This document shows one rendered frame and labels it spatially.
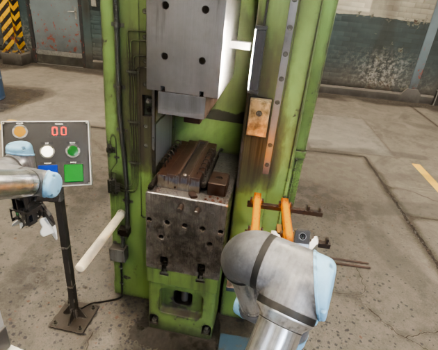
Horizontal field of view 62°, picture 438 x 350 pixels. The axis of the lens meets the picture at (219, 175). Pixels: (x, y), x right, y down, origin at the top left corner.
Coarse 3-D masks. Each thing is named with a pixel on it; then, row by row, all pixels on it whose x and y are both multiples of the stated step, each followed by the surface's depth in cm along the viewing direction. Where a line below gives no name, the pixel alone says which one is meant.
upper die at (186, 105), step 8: (160, 96) 149; (168, 96) 148; (176, 96) 148; (184, 96) 147; (192, 96) 146; (200, 96) 147; (160, 104) 151; (168, 104) 150; (176, 104) 149; (184, 104) 149; (192, 104) 148; (200, 104) 147; (208, 104) 153; (160, 112) 152; (168, 112) 152; (176, 112) 151; (184, 112) 150; (192, 112) 150; (200, 112) 149; (208, 112) 157
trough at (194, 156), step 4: (200, 144) 198; (196, 148) 192; (200, 148) 194; (196, 152) 189; (192, 156) 184; (196, 156) 185; (188, 160) 178; (192, 160) 180; (188, 164) 176; (192, 164) 177; (184, 168) 171; (188, 168) 172; (184, 172) 168; (188, 172) 169; (180, 176) 165; (184, 176) 165
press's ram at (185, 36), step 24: (168, 0) 132; (192, 0) 130; (216, 0) 129; (240, 0) 162; (168, 24) 136; (192, 24) 134; (216, 24) 133; (168, 48) 140; (192, 48) 138; (216, 48) 136; (240, 48) 153; (168, 72) 144; (192, 72) 142; (216, 72) 140; (216, 96) 145
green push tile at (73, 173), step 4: (76, 164) 155; (80, 164) 155; (64, 168) 153; (68, 168) 154; (72, 168) 154; (76, 168) 154; (80, 168) 155; (64, 172) 153; (68, 172) 153; (72, 172) 154; (76, 172) 154; (80, 172) 155; (68, 176) 153; (72, 176) 154; (76, 176) 154; (80, 176) 155; (68, 180) 153; (72, 180) 154; (76, 180) 154; (80, 180) 155
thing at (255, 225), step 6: (258, 198) 153; (258, 204) 148; (252, 210) 146; (258, 210) 144; (252, 216) 140; (258, 216) 141; (252, 222) 137; (258, 222) 137; (252, 228) 133; (258, 228) 133
